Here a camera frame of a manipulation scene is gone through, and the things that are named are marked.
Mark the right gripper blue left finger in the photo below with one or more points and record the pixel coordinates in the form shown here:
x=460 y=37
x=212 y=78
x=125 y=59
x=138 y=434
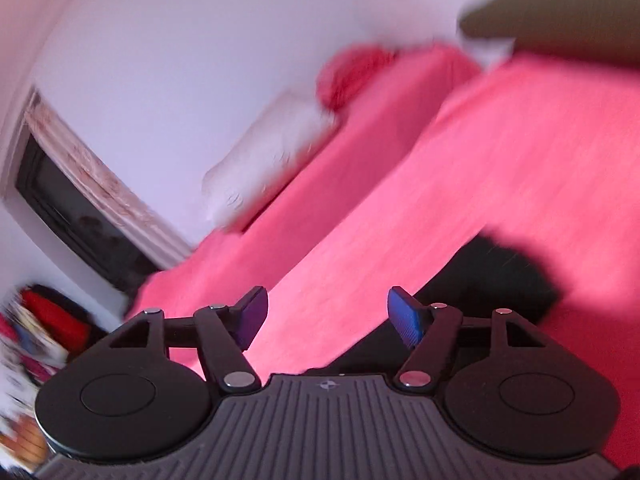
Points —
x=224 y=333

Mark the brown cushion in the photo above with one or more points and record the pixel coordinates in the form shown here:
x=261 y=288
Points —
x=604 y=31

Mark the pink floral curtain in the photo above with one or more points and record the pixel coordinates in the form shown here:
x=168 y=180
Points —
x=101 y=187

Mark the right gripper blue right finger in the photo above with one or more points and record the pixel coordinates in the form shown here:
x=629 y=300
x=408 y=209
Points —
x=429 y=333

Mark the dark window frame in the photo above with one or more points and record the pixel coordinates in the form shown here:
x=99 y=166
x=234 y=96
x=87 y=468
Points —
x=79 y=224

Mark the far pink bed cover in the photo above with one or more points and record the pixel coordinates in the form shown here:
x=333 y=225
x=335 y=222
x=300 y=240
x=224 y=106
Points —
x=379 y=128

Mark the hanging clothes on rack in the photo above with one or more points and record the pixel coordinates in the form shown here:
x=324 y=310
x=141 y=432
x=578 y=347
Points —
x=41 y=332

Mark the near pink bed blanket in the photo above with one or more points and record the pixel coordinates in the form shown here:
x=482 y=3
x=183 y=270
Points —
x=541 y=154

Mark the black knit pants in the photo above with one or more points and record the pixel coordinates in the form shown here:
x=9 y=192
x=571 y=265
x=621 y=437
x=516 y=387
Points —
x=482 y=276

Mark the folded red blanket stack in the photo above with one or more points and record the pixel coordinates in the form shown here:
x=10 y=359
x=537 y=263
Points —
x=348 y=72

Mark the folded pale pink quilt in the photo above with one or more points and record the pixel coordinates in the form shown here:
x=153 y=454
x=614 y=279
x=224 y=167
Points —
x=278 y=144

